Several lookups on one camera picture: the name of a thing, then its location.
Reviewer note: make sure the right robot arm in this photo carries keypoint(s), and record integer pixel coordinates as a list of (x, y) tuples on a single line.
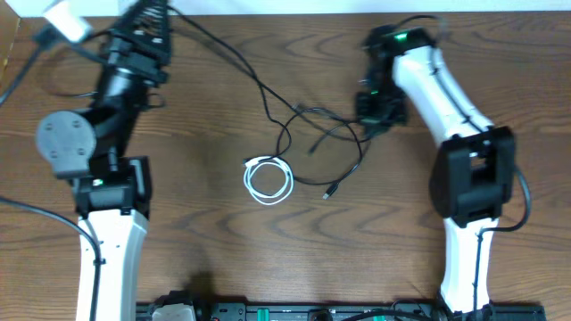
[(473, 171)]

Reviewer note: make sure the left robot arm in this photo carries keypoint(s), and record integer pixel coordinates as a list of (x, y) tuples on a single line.
[(86, 147)]

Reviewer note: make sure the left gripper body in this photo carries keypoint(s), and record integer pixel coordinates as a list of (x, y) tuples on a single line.
[(137, 61)]

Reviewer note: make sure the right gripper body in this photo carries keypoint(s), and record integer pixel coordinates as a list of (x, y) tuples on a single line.
[(384, 109)]

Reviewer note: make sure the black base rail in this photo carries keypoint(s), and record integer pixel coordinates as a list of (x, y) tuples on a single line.
[(400, 310)]

